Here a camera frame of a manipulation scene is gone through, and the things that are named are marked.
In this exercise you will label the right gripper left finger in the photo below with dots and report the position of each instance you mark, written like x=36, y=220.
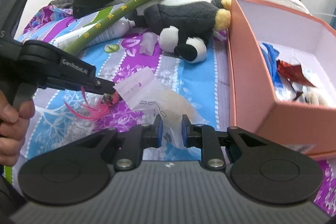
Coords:
x=130, y=145

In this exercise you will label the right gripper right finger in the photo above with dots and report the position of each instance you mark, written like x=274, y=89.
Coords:
x=207, y=139

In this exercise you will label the pink feather toy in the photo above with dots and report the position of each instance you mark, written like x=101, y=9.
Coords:
x=100, y=110

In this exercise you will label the clear plastic bag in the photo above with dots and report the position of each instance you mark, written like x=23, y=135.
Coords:
x=143, y=92

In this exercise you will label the blue red plastic bag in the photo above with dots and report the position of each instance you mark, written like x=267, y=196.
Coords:
x=270, y=57

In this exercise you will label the dark red snack wrapper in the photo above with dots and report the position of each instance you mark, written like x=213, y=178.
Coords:
x=293, y=73

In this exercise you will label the small panda plush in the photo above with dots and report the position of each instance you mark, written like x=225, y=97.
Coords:
x=174, y=41

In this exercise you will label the person left hand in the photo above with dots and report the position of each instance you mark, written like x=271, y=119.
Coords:
x=14, y=125

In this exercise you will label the dark grey blanket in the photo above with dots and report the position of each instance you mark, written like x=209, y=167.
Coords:
x=62, y=4

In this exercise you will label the orange cardboard box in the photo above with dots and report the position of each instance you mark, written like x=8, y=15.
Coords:
x=280, y=114

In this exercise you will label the grey penguin plush toy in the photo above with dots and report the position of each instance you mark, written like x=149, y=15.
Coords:
x=194, y=18

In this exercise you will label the green plush massage stick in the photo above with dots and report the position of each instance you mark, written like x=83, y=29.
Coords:
x=126, y=8

